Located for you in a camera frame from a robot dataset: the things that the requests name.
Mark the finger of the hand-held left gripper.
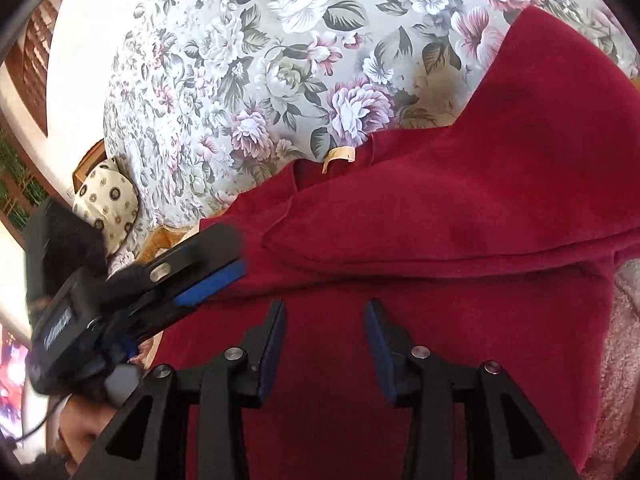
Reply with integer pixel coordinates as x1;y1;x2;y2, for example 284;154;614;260
107;222;249;309
127;302;202;349

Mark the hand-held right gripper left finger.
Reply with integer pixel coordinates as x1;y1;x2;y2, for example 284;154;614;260
70;299;288;480

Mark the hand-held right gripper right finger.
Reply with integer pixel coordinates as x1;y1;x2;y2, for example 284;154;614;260
364;298;581;480

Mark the red sweater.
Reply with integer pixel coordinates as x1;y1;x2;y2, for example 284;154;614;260
155;5;640;480

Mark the person's left hand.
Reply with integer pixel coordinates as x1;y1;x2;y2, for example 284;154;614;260
52;397;113;463

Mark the colourful screen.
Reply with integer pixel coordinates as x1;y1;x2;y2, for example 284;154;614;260
0;327;28;438

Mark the cream patterned cushion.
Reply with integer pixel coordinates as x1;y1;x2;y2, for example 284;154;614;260
72;158;140;256

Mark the floral bedsheet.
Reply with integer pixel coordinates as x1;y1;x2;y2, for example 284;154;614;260
102;0;640;261

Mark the orange and white plush blanket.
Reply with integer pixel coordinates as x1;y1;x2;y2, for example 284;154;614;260
107;225;640;480

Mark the wooden louvred window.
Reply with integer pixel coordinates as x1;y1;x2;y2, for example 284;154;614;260
4;0;68;137

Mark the black cable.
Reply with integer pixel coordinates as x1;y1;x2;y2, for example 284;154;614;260
14;394;67;443

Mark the brown wooden frame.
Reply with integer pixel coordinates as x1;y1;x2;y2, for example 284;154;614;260
71;139;107;193

